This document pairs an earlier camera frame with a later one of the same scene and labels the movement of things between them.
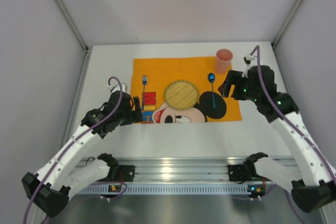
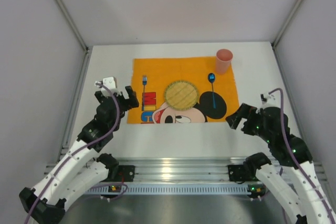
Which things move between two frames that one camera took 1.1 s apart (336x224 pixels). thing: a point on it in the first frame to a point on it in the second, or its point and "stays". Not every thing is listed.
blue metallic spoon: x=211 y=78 stays
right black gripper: x=233 y=84 to x=248 y=120
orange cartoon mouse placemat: x=181 y=89 stays
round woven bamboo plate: x=181 y=95 stays
